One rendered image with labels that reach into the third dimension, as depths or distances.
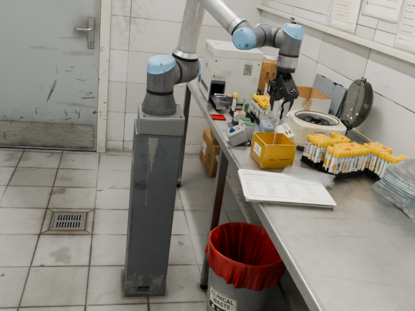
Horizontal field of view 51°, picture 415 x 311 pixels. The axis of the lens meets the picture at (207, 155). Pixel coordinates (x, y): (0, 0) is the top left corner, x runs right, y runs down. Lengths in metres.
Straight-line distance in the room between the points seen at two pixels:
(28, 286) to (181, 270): 0.79
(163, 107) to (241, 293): 0.87
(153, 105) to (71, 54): 1.83
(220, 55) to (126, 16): 1.39
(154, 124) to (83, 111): 1.92
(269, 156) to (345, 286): 0.67
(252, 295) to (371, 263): 0.83
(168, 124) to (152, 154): 0.16
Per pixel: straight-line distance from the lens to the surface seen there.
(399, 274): 1.29
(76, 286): 2.40
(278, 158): 1.70
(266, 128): 1.85
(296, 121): 1.96
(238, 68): 2.42
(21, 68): 3.71
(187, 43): 1.92
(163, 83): 1.86
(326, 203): 1.50
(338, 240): 1.35
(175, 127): 1.88
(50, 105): 3.75
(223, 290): 2.02
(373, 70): 2.17
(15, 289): 2.43
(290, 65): 1.64
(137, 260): 2.20
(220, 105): 2.27
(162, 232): 2.12
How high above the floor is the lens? 1.54
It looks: 23 degrees down
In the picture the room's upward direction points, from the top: 8 degrees clockwise
